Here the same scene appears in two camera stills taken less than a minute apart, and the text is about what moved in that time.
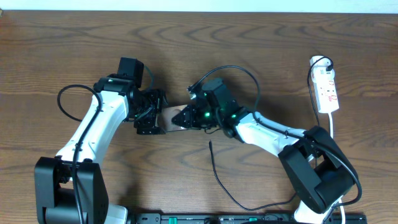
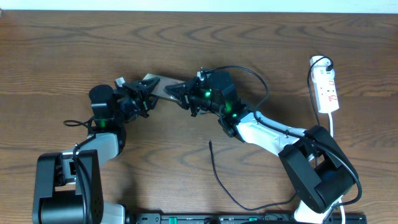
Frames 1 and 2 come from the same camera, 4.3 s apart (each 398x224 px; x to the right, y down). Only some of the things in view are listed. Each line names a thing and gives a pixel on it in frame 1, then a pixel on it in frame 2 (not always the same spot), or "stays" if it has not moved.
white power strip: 323,74 stays
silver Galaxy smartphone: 163,119 to 163,82
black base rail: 240,218 stays
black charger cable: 318,121 stays
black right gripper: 187,111 to 182,90
